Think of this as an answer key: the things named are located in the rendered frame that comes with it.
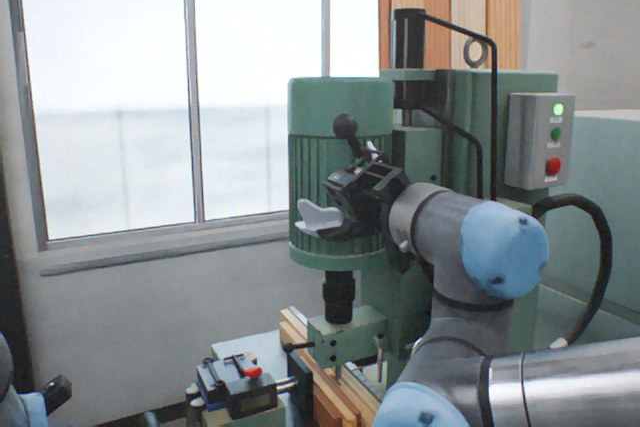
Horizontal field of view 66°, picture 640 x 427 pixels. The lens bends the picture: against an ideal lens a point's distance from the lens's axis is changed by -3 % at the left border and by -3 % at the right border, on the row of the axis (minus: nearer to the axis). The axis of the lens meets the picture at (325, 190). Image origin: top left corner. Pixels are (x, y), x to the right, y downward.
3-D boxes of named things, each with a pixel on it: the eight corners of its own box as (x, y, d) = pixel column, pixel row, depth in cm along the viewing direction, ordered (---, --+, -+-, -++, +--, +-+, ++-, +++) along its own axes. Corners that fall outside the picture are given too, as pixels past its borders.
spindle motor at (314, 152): (274, 248, 94) (270, 76, 87) (357, 236, 102) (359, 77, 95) (315, 282, 79) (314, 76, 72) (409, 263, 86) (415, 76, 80)
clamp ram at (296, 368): (258, 399, 96) (256, 357, 94) (294, 389, 99) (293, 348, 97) (275, 426, 88) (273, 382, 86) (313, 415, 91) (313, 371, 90)
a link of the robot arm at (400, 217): (478, 227, 54) (425, 279, 52) (450, 217, 58) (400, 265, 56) (449, 173, 50) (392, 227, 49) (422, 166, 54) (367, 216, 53)
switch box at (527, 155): (502, 184, 90) (508, 93, 86) (541, 179, 94) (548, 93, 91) (529, 191, 84) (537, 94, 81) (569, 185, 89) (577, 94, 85)
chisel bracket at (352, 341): (306, 359, 95) (305, 318, 94) (369, 342, 102) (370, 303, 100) (323, 379, 89) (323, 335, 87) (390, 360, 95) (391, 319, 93)
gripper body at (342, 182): (360, 144, 64) (418, 157, 54) (391, 195, 68) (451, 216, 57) (315, 183, 62) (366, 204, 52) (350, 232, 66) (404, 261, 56)
